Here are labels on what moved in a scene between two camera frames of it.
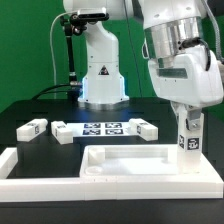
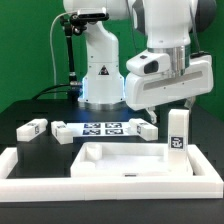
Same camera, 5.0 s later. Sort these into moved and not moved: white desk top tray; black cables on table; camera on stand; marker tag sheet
Moved: white desk top tray
Not moved: camera on stand; black cables on table; marker tag sheet
